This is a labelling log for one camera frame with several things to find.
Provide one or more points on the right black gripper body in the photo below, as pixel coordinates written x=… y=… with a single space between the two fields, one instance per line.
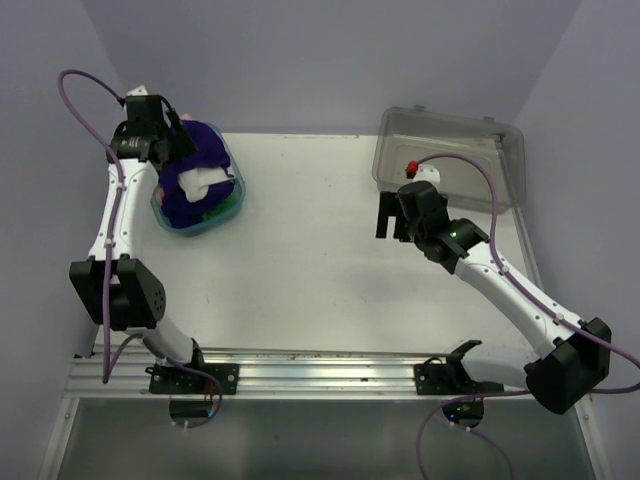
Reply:
x=416 y=235

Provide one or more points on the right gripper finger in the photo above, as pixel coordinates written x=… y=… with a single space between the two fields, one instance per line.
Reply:
x=387 y=208
x=400 y=232

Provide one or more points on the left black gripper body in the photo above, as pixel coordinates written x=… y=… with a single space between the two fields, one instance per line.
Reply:
x=164 y=134

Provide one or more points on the purple towel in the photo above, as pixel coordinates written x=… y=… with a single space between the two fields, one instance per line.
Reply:
x=211 y=153
x=182 y=214

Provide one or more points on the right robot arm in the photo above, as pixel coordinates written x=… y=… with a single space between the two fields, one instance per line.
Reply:
x=566 y=356

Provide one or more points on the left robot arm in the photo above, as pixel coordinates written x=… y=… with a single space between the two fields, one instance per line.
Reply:
x=118 y=291

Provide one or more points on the white towel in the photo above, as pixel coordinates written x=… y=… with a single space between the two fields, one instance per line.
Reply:
x=195 y=183

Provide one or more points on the green towel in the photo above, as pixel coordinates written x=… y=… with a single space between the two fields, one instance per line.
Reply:
x=225 y=210

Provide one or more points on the blue plastic bin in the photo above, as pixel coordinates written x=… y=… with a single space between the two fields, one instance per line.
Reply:
x=239 y=191

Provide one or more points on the grey transparent plastic bin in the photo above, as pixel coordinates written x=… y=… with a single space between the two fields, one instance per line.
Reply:
x=407 y=135

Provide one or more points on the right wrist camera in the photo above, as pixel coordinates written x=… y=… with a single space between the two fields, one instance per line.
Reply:
x=416 y=172

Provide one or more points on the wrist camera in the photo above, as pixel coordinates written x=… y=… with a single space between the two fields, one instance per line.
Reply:
x=416 y=172
x=139 y=91

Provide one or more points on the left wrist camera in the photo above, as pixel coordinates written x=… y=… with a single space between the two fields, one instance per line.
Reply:
x=139 y=91

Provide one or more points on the aluminium mounting rail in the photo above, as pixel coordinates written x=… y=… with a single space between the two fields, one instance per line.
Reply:
x=276 y=374

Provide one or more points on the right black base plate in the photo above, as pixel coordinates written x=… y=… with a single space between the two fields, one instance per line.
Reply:
x=443 y=379

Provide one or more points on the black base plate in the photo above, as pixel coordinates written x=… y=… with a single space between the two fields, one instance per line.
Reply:
x=173 y=381
x=443 y=379

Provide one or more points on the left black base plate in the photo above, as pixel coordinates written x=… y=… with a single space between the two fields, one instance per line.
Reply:
x=173 y=381

